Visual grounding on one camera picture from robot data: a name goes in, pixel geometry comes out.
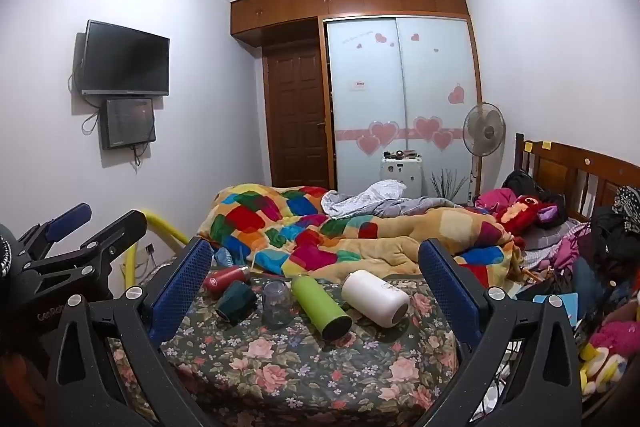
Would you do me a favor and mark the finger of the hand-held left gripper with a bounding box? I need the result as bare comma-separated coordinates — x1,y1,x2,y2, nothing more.
17,203,93,259
30,209,149,303

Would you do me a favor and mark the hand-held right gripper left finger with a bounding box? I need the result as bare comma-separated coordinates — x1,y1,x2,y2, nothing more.
45,237,216,427

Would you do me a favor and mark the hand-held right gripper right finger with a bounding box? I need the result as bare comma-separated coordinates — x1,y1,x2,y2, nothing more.
418,239,585,427

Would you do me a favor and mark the dark green cup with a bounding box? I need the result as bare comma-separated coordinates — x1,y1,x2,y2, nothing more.
215,281,259,326

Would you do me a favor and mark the white cup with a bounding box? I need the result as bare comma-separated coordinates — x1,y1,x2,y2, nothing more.
341,269,411,329

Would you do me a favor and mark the red bottle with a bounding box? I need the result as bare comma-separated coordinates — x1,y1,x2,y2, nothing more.
202,265,252,299

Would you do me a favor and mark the yellow foam tube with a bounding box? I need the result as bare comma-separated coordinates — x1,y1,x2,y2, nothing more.
122,207,190,304

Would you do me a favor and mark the clear glass jar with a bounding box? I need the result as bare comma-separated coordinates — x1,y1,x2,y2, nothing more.
261,279,295,328

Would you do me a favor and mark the pink clothing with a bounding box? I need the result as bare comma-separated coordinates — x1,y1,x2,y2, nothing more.
472,187,519,214

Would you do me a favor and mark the dried twig decoration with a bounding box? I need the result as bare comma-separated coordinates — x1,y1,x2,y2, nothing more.
429,169,471,204

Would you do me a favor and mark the blue notebook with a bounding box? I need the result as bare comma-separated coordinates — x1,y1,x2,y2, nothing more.
532,291,582,324

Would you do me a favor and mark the red plush toy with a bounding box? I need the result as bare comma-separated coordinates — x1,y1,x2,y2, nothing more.
492,194,559,236

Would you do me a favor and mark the grey white sheet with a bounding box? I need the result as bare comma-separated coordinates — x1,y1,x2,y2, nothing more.
321,180,467,221

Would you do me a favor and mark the magenta jacket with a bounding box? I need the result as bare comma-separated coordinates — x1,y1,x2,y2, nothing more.
549,226,592,279

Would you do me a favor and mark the black bag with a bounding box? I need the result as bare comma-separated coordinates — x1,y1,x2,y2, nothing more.
502,170,539,198

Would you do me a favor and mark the green bottle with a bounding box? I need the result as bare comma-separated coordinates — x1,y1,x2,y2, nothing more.
291,273,354,342

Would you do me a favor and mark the colourful patchwork blanket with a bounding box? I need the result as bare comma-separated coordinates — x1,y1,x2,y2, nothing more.
197,184,526,291

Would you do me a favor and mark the floral bed sheet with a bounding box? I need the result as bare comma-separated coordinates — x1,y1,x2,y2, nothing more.
107,263,462,427

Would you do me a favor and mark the standing fan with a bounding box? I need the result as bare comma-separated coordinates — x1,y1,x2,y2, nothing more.
462,102,505,202

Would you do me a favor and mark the yellow pink plush toy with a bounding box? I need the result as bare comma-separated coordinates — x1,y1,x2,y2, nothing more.
577,306,640,397

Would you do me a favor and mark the wooden headboard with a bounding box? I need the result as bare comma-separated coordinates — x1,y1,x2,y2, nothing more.
514,133,640,229

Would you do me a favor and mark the black clothes pile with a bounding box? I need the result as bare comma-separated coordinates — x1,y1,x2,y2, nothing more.
589,186,640,269

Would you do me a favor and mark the brown wooden door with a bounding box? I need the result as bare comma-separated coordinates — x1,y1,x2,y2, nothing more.
262,44,331,190

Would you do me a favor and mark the sliding wardrobe with hearts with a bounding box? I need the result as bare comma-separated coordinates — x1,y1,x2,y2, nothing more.
322,15,484,204

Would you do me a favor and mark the small black wall monitor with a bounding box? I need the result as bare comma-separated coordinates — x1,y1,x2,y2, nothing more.
101,97,157,151

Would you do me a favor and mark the black wall television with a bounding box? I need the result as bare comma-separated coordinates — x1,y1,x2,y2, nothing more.
80,20,171,97

